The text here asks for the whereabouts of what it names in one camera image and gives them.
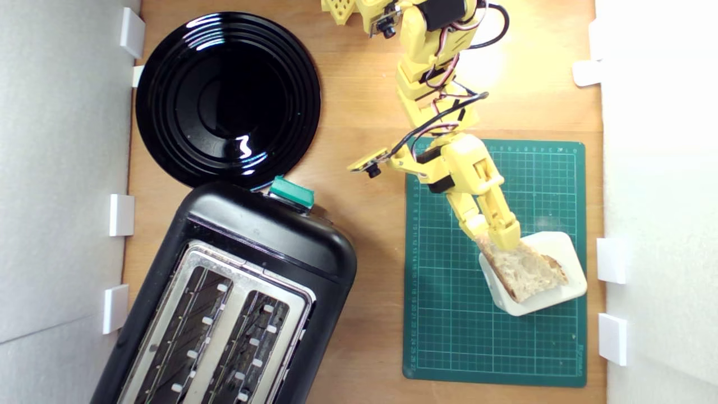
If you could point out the brown bread slice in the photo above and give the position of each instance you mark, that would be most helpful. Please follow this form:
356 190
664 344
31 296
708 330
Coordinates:
524 272

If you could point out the green toaster lever knob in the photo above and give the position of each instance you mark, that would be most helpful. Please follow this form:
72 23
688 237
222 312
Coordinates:
291 191

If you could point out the black two-slot toaster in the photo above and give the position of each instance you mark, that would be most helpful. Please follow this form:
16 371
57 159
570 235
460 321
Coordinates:
303 252

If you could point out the white rounded block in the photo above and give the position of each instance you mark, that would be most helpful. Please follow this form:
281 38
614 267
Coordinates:
564 252

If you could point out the green cutting mat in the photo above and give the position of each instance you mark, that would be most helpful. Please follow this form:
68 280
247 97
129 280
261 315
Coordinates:
449 336

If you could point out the black round plate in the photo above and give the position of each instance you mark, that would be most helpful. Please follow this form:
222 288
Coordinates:
185 112

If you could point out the yellow wrist camera mount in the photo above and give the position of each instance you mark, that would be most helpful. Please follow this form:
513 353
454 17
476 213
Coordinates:
367 161

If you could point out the white wall clip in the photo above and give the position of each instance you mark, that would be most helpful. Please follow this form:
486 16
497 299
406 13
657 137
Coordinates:
612 338
115 308
137 76
120 215
610 261
586 73
133 31
595 39

